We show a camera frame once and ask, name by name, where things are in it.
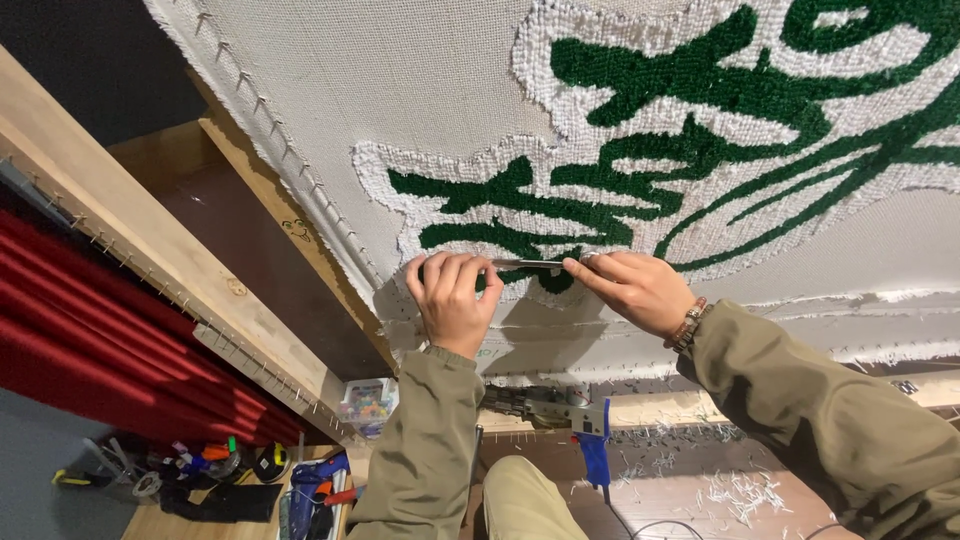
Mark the person's left hand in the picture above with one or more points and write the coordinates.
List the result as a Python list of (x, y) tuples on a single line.
[(450, 307)]

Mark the person's right hand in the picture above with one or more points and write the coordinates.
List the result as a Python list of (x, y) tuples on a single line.
[(645, 296)]

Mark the thin metal blade tool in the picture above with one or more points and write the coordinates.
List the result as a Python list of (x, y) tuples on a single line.
[(529, 264)]

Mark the clear box of colourful items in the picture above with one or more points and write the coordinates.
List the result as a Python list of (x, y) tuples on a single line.
[(366, 405)]

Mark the person's leg in khaki trousers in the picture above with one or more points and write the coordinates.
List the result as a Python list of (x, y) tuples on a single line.
[(525, 502)]

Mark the scattered white yarn scraps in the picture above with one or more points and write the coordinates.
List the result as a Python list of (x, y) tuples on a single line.
[(735, 491)]

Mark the tufting cloth with green design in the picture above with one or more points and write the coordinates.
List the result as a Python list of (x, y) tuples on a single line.
[(450, 90)]

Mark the blue power tool in tray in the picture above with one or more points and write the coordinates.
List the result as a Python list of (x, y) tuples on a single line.
[(311, 491)]

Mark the black and yellow tape measure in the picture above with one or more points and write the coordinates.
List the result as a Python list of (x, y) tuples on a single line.
[(272, 463)]

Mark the black cloth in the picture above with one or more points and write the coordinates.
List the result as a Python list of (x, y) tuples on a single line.
[(225, 504)]

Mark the wooden beam with nail strips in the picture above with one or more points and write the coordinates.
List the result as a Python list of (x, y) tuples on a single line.
[(150, 225)]

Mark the heap of tools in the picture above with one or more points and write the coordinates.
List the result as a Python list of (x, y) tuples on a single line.
[(180, 465)]

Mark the red curtain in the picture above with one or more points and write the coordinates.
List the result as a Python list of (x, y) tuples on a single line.
[(90, 337)]

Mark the wooden tufting frame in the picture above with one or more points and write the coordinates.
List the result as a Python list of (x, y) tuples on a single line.
[(300, 232)]

